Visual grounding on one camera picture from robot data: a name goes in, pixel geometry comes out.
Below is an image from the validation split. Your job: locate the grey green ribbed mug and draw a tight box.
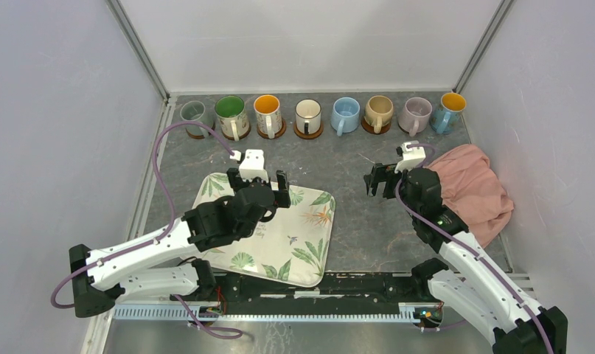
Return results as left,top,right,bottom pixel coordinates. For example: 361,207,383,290
180,100,215,129

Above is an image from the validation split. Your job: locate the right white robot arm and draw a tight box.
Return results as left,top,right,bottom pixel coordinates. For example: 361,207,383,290
363,163,568,353

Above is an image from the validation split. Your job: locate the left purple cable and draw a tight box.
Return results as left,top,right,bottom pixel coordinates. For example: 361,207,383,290
50,121,244,341

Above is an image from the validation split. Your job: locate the light blue mug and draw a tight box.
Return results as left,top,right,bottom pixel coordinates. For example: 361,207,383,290
330,97,361,136

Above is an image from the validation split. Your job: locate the beige ceramic mug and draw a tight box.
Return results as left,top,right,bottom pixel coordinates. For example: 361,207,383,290
364,95,394,132

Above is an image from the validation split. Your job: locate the brown wooden coaster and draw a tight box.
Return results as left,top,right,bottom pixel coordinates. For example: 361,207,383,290
257,120,287,139
293,125,324,140
361,117,392,135
185,126,214,139
222,127,251,141

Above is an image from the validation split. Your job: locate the orange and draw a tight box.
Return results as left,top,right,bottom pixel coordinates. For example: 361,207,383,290
430,92,467,134

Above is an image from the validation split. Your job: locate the leaf patterned serving tray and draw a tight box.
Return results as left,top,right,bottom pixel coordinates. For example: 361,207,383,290
201,185,336,288

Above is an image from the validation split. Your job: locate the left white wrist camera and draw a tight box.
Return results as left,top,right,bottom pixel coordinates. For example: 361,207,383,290
229,149,270,182

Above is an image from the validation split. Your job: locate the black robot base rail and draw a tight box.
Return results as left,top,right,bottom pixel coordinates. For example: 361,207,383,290
170,271,459,316

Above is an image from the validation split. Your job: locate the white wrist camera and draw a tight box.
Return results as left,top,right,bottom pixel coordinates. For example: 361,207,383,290
229,149,270,182
394,140,426,173

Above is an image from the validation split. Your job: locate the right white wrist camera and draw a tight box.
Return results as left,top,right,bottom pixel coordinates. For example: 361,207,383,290
394,140,426,173

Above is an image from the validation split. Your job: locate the white mug green inside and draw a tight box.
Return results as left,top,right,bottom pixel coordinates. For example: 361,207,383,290
215,95,251,138

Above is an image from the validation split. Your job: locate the pink ribbed mug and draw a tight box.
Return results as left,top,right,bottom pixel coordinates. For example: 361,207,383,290
397,97,433,137

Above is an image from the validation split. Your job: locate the pink drawstring cloth bag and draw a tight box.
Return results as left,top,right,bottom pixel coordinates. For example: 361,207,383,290
428,144,515,248

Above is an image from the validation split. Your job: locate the white mug orange inside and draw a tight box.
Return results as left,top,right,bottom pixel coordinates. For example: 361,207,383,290
254,94,283,139

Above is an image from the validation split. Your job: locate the purple cable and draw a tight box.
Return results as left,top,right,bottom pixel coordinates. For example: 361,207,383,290
394,142,556,354
50,121,244,341

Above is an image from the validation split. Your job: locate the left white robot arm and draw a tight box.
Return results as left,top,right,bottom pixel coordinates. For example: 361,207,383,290
69,167,291,318

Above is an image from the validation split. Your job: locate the cream enamel mug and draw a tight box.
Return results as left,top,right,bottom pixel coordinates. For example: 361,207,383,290
294,99,321,137

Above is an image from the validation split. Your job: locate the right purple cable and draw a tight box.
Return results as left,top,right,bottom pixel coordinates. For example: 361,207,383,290
394,142,556,354

